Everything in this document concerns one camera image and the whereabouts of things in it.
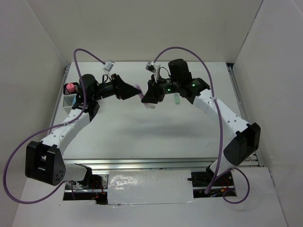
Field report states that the purple cable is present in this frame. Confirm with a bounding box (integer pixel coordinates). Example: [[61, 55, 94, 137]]
[[3, 48, 107, 204], [153, 46, 250, 204]]

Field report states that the shiny white cover sheet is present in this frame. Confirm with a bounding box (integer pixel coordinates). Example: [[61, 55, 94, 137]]
[[107, 170, 194, 205]]

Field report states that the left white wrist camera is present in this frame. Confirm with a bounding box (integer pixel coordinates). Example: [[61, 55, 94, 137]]
[[103, 60, 115, 73]]

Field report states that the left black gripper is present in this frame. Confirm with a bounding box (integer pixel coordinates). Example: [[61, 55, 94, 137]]
[[92, 74, 141, 102]]

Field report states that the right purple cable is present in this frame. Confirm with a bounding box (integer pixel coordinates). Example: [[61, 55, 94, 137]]
[[153, 46, 250, 204]]

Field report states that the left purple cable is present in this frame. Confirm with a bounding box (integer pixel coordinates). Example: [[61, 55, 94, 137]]
[[3, 48, 107, 204]]

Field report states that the green highlighter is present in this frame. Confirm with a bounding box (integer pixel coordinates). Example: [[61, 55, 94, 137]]
[[174, 93, 180, 105]]

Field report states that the white slatted organizer container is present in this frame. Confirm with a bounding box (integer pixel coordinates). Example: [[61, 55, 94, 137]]
[[62, 82, 79, 113]]

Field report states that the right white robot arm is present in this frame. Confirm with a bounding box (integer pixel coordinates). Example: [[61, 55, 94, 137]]
[[142, 59, 261, 185]]

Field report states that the aluminium rail frame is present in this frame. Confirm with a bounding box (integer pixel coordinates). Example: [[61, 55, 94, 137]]
[[52, 61, 265, 172]]

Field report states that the purple highlighter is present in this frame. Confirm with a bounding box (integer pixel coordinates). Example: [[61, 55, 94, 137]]
[[134, 84, 152, 109]]

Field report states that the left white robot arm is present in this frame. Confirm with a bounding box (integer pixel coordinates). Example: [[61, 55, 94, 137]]
[[25, 74, 141, 189]]

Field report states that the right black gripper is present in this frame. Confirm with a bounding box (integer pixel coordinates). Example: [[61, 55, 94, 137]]
[[141, 74, 180, 104]]

